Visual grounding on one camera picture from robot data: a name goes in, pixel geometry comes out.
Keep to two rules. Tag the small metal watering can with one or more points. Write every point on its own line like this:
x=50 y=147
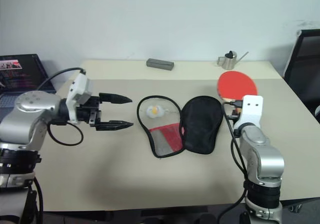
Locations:
x=228 y=61

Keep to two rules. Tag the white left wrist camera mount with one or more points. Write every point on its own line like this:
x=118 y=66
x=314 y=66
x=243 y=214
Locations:
x=79 y=90

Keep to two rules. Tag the red table tennis paddle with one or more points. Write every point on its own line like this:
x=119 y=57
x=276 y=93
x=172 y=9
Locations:
x=236 y=83

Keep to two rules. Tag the open laptop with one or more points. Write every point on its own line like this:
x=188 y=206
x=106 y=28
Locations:
x=22 y=76

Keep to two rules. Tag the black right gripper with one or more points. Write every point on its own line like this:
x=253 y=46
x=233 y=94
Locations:
x=233 y=113

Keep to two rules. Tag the small white yellow item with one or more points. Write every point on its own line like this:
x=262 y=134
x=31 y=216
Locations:
x=155 y=111

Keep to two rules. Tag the black office chair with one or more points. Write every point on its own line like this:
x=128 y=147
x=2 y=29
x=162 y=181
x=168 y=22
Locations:
x=305 y=66

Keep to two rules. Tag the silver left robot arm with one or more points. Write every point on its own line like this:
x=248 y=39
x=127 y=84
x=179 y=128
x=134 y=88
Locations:
x=30 y=113

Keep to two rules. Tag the grey rectangular box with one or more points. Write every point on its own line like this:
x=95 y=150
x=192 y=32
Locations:
x=160 y=64

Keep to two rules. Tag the red black paddle case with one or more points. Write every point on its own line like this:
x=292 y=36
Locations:
x=201 y=123

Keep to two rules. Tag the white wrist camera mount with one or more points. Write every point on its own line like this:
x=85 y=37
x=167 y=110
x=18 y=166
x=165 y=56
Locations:
x=79 y=90
x=251 y=111

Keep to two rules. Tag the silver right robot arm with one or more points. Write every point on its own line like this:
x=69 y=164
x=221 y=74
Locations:
x=260 y=148

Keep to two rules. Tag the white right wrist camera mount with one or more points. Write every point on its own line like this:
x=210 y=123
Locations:
x=251 y=111

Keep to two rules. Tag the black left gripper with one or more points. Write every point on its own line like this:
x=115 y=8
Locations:
x=87 y=110

